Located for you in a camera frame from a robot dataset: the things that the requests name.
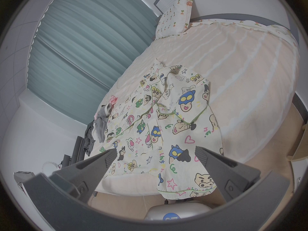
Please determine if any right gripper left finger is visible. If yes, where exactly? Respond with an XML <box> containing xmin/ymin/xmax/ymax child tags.
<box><xmin>49</xmin><ymin>148</ymin><xmax>118</xmax><ymax>201</ymax></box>

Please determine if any white printed pillow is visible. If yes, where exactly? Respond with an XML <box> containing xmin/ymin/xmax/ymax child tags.
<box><xmin>155</xmin><ymin>0</ymin><xmax>194</xmax><ymax>39</ymax></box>

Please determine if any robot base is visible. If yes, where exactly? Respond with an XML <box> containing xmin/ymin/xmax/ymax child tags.
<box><xmin>144</xmin><ymin>199</ymin><xmax>213</xmax><ymax>224</ymax></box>

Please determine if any blue-green curtain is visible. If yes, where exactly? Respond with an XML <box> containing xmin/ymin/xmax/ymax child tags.
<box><xmin>26</xmin><ymin>0</ymin><xmax>161</xmax><ymax>129</ymax></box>

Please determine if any white printed pyjama top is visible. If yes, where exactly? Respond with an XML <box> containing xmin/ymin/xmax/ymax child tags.
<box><xmin>99</xmin><ymin>58</ymin><xmax>225</xmax><ymax>201</ymax></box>

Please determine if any bed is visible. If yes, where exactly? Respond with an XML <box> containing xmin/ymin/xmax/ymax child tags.
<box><xmin>93</xmin><ymin>0</ymin><xmax>301</xmax><ymax>198</ymax></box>

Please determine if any dark grey garment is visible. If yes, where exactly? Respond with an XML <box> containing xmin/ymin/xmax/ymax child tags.
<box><xmin>83</xmin><ymin>122</ymin><xmax>97</xmax><ymax>157</ymax></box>

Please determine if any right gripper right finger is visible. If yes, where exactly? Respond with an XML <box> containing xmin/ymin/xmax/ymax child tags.
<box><xmin>194</xmin><ymin>146</ymin><xmax>261</xmax><ymax>203</ymax></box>

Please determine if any grey and white garment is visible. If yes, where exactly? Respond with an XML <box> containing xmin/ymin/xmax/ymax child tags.
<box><xmin>93</xmin><ymin>104</ymin><xmax>114</xmax><ymax>144</ymax></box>

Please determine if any pale wooden table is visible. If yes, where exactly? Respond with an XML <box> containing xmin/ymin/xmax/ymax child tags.
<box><xmin>286</xmin><ymin>123</ymin><xmax>308</xmax><ymax>163</ymax></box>

